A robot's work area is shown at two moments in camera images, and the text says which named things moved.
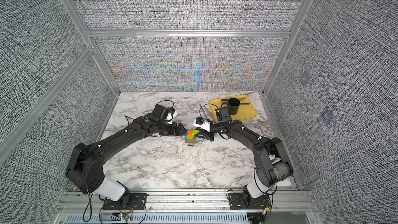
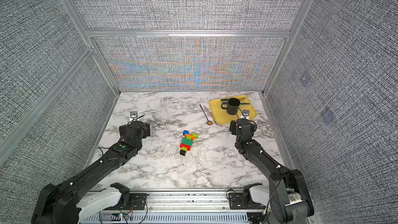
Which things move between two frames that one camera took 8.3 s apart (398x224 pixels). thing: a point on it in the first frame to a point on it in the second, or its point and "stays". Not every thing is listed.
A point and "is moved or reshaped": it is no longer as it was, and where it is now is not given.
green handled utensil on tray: x=227 y=99 stays
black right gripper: x=205 y=134 to x=233 y=127
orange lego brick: x=189 y=134 is moved or reshaped
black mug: x=233 y=105 stays
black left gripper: x=174 y=132 to x=146 y=130
